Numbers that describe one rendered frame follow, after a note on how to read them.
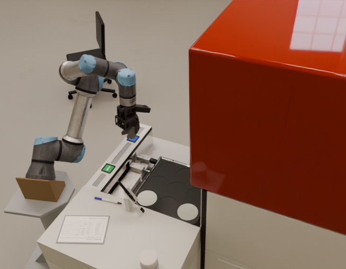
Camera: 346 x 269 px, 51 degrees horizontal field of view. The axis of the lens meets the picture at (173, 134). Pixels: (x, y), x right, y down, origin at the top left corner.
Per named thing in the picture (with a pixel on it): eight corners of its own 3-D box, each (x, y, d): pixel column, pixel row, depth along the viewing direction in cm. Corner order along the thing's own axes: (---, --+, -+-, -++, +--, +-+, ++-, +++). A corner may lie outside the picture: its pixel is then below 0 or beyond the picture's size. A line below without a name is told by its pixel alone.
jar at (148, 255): (162, 265, 148) (160, 252, 141) (154, 281, 143) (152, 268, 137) (146, 259, 150) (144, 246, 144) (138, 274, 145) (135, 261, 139)
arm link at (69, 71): (53, 58, 191) (87, 47, 150) (73, 64, 197) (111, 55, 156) (49, 80, 190) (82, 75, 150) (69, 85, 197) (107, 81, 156)
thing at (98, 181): (153, 143, 226) (151, 126, 217) (104, 209, 188) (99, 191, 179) (140, 140, 229) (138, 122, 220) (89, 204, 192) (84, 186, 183)
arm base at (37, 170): (18, 177, 189) (21, 158, 190) (38, 178, 203) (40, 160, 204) (42, 180, 184) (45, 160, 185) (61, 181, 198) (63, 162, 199)
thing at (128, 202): (140, 208, 170) (137, 189, 161) (136, 214, 167) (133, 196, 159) (128, 204, 172) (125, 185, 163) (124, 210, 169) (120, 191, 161)
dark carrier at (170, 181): (219, 176, 193) (220, 175, 192) (195, 227, 169) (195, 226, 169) (161, 159, 205) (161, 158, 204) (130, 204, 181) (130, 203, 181)
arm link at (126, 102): (127, 88, 164) (140, 95, 160) (128, 96, 167) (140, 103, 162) (115, 94, 159) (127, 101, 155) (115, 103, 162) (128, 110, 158)
